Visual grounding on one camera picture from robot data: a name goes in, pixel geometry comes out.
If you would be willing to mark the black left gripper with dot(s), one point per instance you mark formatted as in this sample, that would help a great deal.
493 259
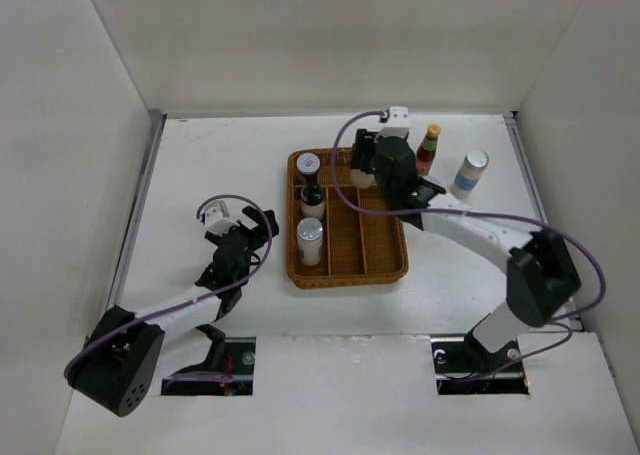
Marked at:
262 228

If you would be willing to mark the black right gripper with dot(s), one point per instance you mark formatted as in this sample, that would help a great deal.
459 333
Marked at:
365 143

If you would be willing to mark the spice jar white red lid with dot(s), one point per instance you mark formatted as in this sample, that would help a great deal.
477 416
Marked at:
308 165
433 180

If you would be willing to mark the red chili sauce bottle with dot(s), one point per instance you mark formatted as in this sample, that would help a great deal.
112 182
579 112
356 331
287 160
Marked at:
426 152

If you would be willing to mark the white jar silver lid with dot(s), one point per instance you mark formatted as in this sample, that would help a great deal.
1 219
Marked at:
310 236

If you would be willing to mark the dark sauce bottle black cap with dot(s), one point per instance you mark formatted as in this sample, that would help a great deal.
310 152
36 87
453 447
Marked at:
313 198

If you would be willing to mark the clear top salt grinder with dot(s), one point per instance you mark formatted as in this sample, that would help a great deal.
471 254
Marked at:
362 180

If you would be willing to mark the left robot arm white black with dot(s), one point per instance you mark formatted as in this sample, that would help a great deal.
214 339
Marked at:
116 366

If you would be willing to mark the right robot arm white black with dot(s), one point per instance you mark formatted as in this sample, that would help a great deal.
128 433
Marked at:
540 273

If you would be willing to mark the brown wicker basket tray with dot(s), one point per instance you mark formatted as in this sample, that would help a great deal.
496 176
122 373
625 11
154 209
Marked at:
358 249

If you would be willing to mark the tall jar silver lid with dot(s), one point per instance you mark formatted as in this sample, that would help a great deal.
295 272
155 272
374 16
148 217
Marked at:
469 173

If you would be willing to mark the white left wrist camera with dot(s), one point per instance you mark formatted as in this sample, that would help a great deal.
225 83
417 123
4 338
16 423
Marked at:
217 219

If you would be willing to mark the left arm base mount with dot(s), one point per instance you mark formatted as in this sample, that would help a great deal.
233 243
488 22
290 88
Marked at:
227 369

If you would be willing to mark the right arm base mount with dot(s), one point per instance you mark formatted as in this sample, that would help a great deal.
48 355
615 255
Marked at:
460 370

